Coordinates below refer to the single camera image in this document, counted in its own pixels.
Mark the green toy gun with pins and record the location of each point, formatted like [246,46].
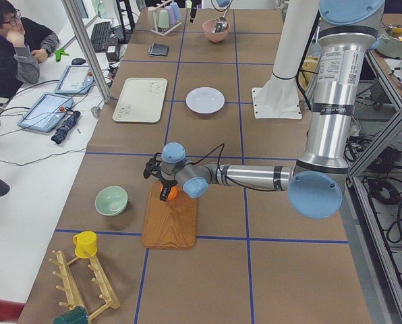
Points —
[60,53]

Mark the black box on desk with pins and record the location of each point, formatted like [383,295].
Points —
[113,53]

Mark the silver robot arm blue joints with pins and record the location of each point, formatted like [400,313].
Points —
[314,185]

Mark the brown wooden tray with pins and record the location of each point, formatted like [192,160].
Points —
[171,224]

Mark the light wooden mug rack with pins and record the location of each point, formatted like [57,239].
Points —
[84,283]

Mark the steel pot with food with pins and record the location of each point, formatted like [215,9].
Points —
[390,42]

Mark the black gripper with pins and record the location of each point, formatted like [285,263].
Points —
[167,185]

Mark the white cup rack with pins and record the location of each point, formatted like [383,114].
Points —
[153,15]

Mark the mint green bowl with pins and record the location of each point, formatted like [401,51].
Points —
[111,201]

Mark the dark green mug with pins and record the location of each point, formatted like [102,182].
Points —
[77,315]

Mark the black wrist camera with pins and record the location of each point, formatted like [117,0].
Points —
[152,167]

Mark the orange fruit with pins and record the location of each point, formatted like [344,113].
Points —
[173,193]

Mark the blue teach pendant far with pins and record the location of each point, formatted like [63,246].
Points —
[75,80]

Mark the folded navy umbrella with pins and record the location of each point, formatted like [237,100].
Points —
[62,132]

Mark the cream bear tray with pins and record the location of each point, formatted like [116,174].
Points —
[141,101]

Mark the green cup on rack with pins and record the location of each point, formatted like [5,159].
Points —
[163,22]

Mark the metal ladle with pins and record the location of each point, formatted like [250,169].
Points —
[221,22]

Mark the pink bowl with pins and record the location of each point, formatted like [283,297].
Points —
[208,29]

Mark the black keyboard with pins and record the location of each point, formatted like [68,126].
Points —
[100,35]

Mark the yellow mug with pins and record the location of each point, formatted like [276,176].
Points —
[86,244]

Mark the grey folded cloth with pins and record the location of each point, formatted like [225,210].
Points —
[158,50]

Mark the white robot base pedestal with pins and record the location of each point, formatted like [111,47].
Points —
[278,98]

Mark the seated person in grey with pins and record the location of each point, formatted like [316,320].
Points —
[24,44]

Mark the white round plate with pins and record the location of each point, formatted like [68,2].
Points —
[205,100]

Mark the blue teach pendant near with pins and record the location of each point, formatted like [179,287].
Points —
[46,113]

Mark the black computer mouse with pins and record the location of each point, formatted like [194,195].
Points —
[78,61]

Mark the aluminium frame post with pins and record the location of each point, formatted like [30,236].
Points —
[85,44]

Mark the red cylinder object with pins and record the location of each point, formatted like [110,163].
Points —
[10,311]

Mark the blue teach pendant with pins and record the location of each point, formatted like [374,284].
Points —
[75,80]
[46,113]

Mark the small metal cup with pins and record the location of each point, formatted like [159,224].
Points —
[95,110]

